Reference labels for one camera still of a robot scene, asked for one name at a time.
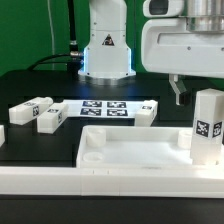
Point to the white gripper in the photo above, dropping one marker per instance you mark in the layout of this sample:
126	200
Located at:
168	47

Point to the white desk top panel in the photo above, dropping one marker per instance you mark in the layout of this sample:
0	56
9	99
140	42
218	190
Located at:
130	147

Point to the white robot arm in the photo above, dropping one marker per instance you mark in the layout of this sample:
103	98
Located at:
107	58

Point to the white U-shaped obstacle fence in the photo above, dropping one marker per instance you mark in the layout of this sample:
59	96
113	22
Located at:
199	183

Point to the sheet with four tags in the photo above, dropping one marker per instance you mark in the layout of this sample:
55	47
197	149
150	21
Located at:
102	108

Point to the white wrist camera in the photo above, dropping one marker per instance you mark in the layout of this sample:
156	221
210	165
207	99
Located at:
162	8

